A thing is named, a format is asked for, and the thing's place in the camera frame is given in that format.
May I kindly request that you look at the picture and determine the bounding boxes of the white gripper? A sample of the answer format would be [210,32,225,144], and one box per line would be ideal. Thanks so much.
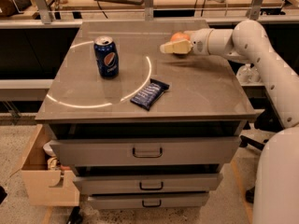
[160,28,212,56]

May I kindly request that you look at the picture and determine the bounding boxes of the orange fruit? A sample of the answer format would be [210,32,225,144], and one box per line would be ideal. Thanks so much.
[170,32,190,41]

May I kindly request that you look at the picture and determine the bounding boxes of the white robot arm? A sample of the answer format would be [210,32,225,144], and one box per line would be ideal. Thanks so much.
[160,20,299,224]

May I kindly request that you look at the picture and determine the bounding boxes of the blue snack bar wrapper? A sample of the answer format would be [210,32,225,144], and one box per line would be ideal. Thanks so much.
[130,79,169,110]

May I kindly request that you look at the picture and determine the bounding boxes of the clear plastic bottle left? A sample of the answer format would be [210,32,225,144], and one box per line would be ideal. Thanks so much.
[236,63,251,83]

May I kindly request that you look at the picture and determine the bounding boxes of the blue Pepsi can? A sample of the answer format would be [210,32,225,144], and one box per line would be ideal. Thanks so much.
[93,36,119,78]

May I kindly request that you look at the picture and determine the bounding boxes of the grey drawer cabinet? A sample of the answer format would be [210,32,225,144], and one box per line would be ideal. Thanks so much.
[35,19,257,211]

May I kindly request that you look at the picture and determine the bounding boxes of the top grey drawer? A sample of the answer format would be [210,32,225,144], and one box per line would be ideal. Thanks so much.
[50,136,239,167]

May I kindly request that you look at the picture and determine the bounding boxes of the grey drawer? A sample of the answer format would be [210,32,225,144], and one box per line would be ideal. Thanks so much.
[50,136,239,167]
[88,192,209,210]
[73,174,222,195]

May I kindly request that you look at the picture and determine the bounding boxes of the black office chair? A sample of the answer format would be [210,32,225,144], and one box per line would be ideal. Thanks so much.
[240,108,282,203]

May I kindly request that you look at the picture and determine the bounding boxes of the middle grey drawer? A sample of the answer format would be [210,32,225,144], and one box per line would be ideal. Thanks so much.
[73,174,222,195]

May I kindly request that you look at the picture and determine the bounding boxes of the bottom grey drawer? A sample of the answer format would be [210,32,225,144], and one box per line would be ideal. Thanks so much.
[88,192,209,210]

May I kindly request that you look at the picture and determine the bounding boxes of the white bowl in box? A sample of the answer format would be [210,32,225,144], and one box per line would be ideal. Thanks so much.
[43,143,55,157]

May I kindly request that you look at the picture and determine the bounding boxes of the light wooden box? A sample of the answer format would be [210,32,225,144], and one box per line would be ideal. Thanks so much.
[19,125,79,206]

